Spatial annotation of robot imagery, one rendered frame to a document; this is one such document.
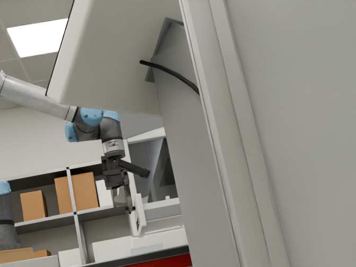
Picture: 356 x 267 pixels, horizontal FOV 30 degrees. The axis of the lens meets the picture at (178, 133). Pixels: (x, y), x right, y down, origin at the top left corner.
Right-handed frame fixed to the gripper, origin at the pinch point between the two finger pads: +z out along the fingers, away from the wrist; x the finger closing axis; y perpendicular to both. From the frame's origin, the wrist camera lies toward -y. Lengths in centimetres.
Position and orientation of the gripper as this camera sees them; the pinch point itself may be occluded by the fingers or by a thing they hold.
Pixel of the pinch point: (131, 208)
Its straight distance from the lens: 228.7
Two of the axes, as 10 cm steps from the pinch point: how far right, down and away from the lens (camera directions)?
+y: -9.7, 1.7, -1.4
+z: 2.0, 9.5, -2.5
